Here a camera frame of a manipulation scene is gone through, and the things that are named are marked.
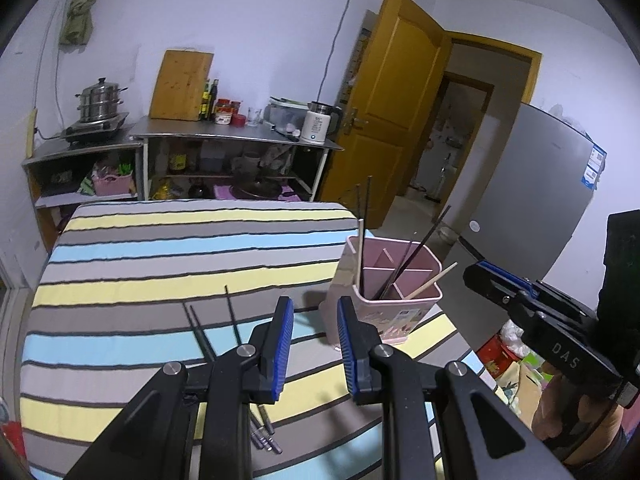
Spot steel steamer pot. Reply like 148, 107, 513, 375
75, 77, 129, 124

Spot silver refrigerator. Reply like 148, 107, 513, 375
440, 101, 609, 302

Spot person's right hand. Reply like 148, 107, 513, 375
531, 361, 622, 467

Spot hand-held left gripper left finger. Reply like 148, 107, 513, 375
65, 296, 296, 480

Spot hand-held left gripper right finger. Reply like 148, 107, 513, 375
336, 296, 576, 480

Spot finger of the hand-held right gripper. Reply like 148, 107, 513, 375
475, 260, 537, 297
463, 264, 540, 322

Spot silver cooktop stove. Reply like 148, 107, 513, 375
61, 112, 131, 144

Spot grey plastic storage box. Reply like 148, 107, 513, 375
264, 97, 309, 134

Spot green hanging curtain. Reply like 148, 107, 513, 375
59, 0, 112, 46

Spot pile of plastic bags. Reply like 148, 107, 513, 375
475, 319, 552, 412

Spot wooden cutting board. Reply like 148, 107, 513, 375
149, 48, 215, 122

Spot pink plastic basket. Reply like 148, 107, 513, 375
92, 167, 136, 197

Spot black handle kitchen knife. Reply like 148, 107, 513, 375
270, 122, 302, 142

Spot dark metal wok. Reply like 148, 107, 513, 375
229, 179, 284, 201

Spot yellow wooden door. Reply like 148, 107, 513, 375
320, 0, 454, 222

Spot striped tablecloth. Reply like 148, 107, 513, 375
20, 199, 511, 480

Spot white electric kettle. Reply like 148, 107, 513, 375
299, 100, 344, 147

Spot yellow door frame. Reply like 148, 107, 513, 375
444, 31, 544, 112

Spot pink plastic utensil holder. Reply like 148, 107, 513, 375
320, 234, 444, 346

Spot beige power strip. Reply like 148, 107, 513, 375
27, 108, 40, 156

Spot steel counter table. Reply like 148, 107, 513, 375
129, 116, 345, 204

